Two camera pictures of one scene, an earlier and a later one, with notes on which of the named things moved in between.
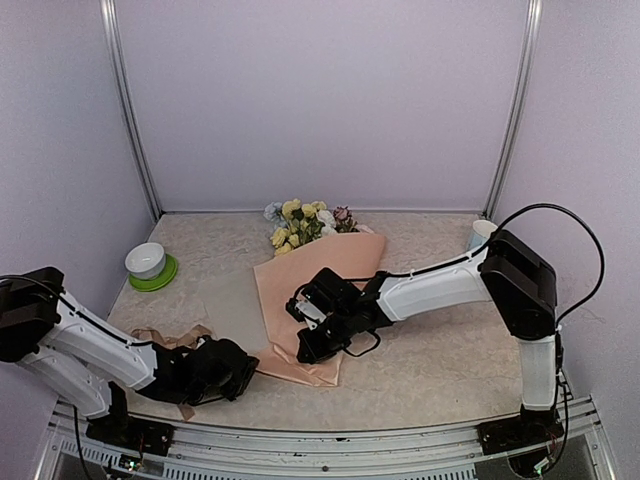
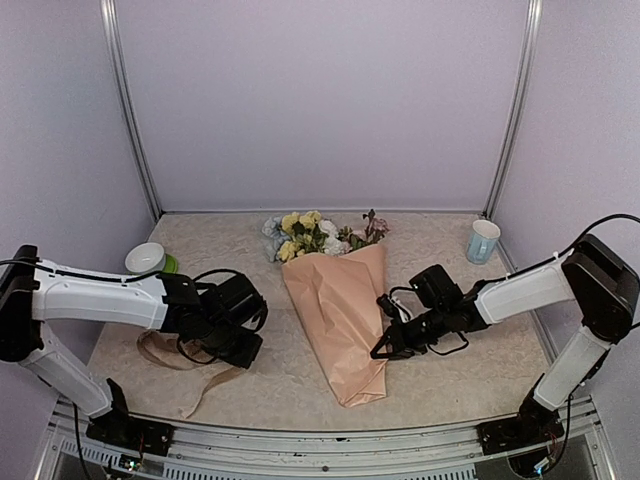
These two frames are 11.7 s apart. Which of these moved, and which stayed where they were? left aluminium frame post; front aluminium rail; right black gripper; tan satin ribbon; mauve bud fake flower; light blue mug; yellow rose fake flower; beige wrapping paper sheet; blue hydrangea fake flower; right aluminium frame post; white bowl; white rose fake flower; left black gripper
Moved: white rose fake flower; left black gripper; beige wrapping paper sheet; mauve bud fake flower; right black gripper; blue hydrangea fake flower; tan satin ribbon; yellow rose fake flower
Stayed: right aluminium frame post; front aluminium rail; white bowl; light blue mug; left aluminium frame post
